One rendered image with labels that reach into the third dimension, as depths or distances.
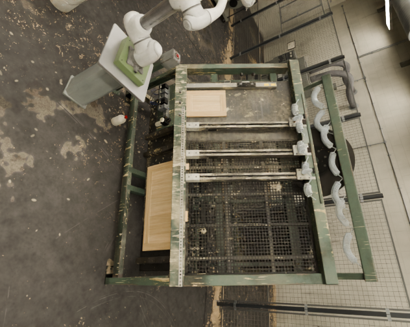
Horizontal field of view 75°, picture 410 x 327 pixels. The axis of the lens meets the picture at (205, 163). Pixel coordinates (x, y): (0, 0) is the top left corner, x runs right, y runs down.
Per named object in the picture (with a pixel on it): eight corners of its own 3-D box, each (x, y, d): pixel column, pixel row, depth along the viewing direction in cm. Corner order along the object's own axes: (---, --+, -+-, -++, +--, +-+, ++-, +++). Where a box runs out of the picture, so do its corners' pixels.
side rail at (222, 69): (187, 71, 299) (186, 63, 288) (284, 69, 300) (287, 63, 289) (187, 75, 296) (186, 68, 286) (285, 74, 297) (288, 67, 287)
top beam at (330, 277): (286, 65, 294) (289, 59, 285) (295, 65, 294) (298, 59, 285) (320, 284, 214) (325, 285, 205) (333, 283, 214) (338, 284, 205)
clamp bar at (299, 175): (186, 174, 247) (184, 165, 225) (313, 172, 249) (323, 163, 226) (185, 184, 244) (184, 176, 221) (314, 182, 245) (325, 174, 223)
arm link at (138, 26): (130, 47, 218) (115, 19, 210) (144, 41, 227) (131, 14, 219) (191, 8, 163) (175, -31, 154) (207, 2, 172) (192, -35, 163)
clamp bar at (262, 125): (186, 124, 267) (185, 111, 244) (303, 122, 268) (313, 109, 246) (186, 133, 263) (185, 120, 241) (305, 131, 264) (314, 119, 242)
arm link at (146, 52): (139, 69, 223) (159, 60, 212) (128, 48, 216) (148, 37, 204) (149, 65, 235) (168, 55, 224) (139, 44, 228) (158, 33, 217)
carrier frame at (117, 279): (125, 91, 330) (178, 65, 289) (189, 133, 439) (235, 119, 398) (104, 284, 250) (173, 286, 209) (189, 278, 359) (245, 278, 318)
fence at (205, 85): (186, 85, 284) (186, 83, 280) (275, 84, 285) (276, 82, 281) (186, 89, 282) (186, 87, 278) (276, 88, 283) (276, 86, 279)
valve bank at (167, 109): (149, 84, 280) (167, 75, 268) (158, 91, 291) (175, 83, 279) (146, 125, 262) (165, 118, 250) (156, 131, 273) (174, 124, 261)
